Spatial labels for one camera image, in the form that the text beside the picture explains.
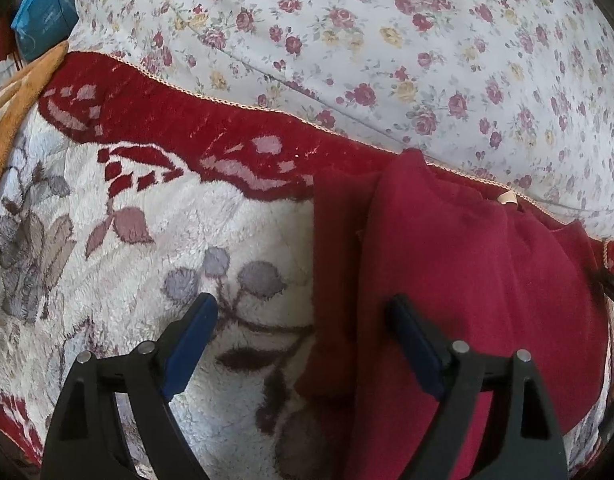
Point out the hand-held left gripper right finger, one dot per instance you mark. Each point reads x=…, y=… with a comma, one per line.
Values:
x=417, y=345

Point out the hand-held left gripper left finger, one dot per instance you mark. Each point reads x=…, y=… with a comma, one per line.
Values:
x=189, y=345

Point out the dark red fleece garment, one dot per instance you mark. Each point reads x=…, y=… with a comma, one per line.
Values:
x=462, y=260

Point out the white and red floral fleece blanket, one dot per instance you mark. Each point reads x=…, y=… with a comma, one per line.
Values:
x=137, y=270

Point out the orange plush blanket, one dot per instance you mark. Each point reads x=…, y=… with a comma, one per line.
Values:
x=7, y=125

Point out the white floral quilt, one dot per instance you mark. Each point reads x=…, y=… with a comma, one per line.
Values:
x=387, y=35

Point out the dark red cloth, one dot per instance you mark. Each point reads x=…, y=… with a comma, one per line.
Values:
x=2, y=45

